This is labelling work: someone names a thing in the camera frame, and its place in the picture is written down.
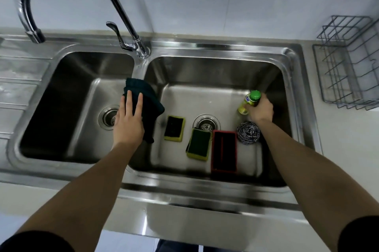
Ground dark green cloth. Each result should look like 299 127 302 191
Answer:
123 78 165 144

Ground person's right hand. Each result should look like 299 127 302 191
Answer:
244 93 274 124

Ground grey wire wall rack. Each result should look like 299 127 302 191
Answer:
312 15 379 111

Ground yellow detergent bottle green cap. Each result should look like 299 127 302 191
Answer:
237 90 262 115

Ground yellow green scrub sponge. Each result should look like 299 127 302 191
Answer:
186 128 212 161

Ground black yellow shirt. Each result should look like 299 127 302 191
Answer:
0 215 379 252

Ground steel wool scourer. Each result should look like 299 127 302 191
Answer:
236 121 261 145

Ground stainless steel double sink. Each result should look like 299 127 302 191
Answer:
0 33 324 220

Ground dark blue trousers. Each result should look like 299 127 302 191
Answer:
155 239 237 252

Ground person's right forearm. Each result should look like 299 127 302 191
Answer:
256 118 379 252

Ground red black scrubbing pad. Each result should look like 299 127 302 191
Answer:
210 130 238 174

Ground person's left forearm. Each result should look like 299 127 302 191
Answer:
16 139 146 252

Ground chrome gooseneck faucet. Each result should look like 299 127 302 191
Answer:
14 0 151 59

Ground small yellow black sponge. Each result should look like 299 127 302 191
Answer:
164 115 186 143

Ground person's left hand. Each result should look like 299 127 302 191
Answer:
112 90 145 149

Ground steel drain strainer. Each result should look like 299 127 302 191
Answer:
98 106 120 130
193 113 221 133

